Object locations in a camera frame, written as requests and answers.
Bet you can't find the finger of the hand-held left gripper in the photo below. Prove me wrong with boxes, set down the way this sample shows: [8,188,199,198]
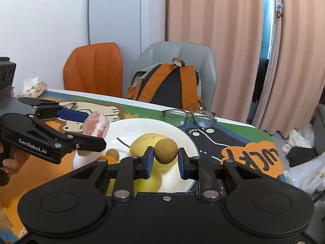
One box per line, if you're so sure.
[18,97,88,124]
[27,115,107,157]

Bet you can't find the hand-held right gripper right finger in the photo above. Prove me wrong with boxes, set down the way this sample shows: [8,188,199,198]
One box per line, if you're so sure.
[178,147,266,201]

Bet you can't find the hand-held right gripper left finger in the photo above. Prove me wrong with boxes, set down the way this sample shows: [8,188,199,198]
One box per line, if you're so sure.
[65,147,155,201]

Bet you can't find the green-yellow pear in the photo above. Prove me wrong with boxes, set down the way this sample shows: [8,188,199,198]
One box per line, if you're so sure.
[130,133,178,173]

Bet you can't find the peeled pomelo segment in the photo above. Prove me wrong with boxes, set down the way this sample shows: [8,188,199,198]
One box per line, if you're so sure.
[77,111,110,157]

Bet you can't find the large orange tangerine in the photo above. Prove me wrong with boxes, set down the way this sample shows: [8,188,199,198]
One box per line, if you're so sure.
[98,155,120,163]

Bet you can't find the white ceramic bowl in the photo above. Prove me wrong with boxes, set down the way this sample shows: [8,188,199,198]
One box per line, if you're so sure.
[72,118,200,194]

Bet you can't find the person's left hand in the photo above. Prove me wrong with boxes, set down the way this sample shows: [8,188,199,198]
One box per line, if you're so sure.
[2,158,21,175]

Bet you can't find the tissue pack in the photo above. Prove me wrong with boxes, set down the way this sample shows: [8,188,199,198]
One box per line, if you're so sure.
[22,81,48,98]

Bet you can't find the black-rimmed eyeglasses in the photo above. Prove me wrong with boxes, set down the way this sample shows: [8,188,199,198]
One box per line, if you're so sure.
[160,109,217,128]

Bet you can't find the orange padded chair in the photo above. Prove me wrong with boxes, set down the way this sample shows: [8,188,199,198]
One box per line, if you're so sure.
[63,43,124,98]

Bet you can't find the colourful printed table mat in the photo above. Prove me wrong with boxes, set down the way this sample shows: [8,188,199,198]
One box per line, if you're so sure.
[8,89,285,234]

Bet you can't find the orange and grey backpack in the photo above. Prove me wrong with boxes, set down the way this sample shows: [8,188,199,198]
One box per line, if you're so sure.
[126,57,204,110]

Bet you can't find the white refrigerator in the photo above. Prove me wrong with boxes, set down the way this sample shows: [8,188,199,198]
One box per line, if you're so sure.
[88,0,167,56]

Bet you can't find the grey padded chair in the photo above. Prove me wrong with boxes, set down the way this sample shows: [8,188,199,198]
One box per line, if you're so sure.
[130,41,217,111]

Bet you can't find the black folded cloth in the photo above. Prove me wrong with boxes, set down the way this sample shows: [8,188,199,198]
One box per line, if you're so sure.
[287,147,316,168]

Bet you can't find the white crumpled plastic bag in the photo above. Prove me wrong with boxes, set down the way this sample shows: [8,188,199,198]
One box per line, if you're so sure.
[283,123,315,155]

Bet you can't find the clear plastic bag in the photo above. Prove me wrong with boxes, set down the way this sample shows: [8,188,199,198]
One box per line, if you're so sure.
[284,152,325,196]

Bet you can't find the wide pink curtain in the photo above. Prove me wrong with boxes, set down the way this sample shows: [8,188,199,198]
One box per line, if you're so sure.
[165,0,263,126]

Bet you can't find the grey sofa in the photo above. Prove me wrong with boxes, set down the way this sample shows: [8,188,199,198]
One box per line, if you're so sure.
[312,104,325,155]

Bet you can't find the narrow pink curtain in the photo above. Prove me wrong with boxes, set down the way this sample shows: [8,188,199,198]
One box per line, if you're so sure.
[264,0,325,136]

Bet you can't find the sliding glass door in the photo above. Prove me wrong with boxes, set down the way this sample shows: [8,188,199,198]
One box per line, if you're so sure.
[259,0,278,61]

